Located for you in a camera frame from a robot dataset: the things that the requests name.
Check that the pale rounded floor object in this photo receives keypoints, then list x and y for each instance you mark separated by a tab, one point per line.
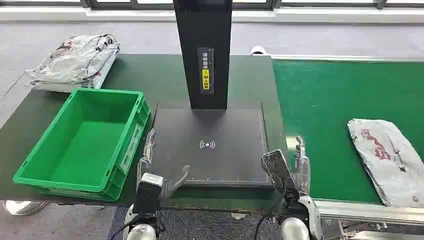
23	207

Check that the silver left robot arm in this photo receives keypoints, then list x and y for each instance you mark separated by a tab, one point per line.
142	233

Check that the green conveyor belt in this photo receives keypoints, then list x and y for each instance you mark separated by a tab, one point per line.
324	106

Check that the white conveyor roller cap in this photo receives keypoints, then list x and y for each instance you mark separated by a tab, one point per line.
258	50

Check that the green plastic crate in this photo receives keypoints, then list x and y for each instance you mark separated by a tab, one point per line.
82	152

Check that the white window sill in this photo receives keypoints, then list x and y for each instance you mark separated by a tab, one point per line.
66	15

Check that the crinkled grey parcel bag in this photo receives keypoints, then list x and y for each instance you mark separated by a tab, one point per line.
73	59

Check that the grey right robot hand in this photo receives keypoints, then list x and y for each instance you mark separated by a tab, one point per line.
302	172

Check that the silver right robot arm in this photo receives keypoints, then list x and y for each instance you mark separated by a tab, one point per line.
294	230

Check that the black scanner column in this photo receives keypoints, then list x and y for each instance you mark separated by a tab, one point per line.
202	30

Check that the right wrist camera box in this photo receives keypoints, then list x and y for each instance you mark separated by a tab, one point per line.
278	170

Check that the black and yellow column label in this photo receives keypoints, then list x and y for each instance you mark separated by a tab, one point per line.
205	79

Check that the aluminium conveyor frame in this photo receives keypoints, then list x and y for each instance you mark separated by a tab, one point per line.
364	213

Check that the white table foot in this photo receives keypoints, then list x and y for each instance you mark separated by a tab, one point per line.
238	216

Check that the flat white parcel bag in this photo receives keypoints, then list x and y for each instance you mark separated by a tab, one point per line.
66	88

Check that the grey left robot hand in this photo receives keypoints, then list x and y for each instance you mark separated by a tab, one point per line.
149	149

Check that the black scanner base plate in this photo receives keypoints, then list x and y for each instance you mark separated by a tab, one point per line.
225	159

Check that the dark window frame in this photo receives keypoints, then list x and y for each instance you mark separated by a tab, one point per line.
109	4

